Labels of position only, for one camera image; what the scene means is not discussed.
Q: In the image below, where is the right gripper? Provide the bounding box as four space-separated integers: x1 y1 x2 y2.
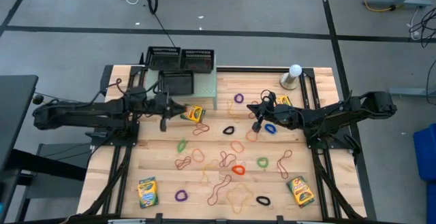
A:
246 102 298 125

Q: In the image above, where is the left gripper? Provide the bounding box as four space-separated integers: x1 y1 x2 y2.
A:
151 93 188 118

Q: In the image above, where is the yellow Crayola crayon box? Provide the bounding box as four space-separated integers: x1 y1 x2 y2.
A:
275 95 294 107
285 175 315 208
180 104 207 124

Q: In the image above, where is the black plastic mesh basket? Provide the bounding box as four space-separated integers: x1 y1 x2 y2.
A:
157 69 196 97
146 46 182 71
179 48 216 74

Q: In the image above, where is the red rubber band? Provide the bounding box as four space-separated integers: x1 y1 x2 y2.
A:
191 121 211 137
218 150 238 169
275 148 294 180
247 99 261 121
206 174 233 207
174 155 193 171

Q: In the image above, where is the orange rubber band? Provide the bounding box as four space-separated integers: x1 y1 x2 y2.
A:
230 140 245 154
245 129 260 143
191 147 206 163

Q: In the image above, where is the black desk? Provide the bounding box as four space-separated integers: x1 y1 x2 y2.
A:
0 74 88 224

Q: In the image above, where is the yellow rubber band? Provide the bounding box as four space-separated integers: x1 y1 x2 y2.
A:
225 181 255 216
200 158 221 185
226 99 242 123

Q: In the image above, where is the pale green metal riser shelf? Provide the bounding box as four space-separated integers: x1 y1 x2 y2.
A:
144 63 218 110

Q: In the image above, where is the white bulb table lamp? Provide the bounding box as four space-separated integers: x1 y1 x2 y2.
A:
279 63 304 91

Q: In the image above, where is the Crayola box with blue print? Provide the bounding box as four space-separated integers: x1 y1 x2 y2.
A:
137 176 160 209

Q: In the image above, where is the grey metal bar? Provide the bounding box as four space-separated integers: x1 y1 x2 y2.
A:
388 87 436 98

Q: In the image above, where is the blue bin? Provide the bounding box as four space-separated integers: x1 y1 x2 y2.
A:
413 123 436 224

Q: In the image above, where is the black floor cable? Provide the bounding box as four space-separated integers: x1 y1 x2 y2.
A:
139 0 178 50

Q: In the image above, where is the black cable tangle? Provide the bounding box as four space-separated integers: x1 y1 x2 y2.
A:
408 7 436 50

